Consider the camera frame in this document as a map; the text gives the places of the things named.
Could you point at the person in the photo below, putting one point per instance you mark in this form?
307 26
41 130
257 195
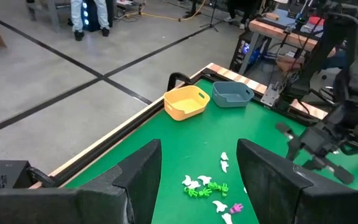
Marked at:
236 7
76 15

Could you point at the silver angle bracket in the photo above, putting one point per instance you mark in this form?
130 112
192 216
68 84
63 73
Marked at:
270 93

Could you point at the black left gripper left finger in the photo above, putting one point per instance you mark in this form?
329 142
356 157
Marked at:
135 193

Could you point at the blue-grey plastic tub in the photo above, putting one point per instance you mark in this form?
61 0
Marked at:
228 101

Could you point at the yellow plastic tub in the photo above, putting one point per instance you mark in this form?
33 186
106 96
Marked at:
186 104

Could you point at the wooden workbench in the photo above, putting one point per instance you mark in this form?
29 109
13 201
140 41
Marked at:
278 31

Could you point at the green skeleton figurine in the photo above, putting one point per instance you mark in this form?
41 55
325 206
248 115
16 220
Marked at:
191 192
214 186
224 189
205 193

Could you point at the pink skeleton figurine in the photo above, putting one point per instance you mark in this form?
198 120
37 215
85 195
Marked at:
236 208

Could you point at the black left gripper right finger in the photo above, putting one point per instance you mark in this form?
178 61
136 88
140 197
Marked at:
272 193

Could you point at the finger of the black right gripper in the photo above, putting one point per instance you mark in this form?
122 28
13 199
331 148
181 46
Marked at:
342 175
293 141

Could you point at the white ghost figurine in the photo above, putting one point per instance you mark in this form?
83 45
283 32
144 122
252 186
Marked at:
227 218
245 189
219 206
224 166
204 179
224 156
189 181

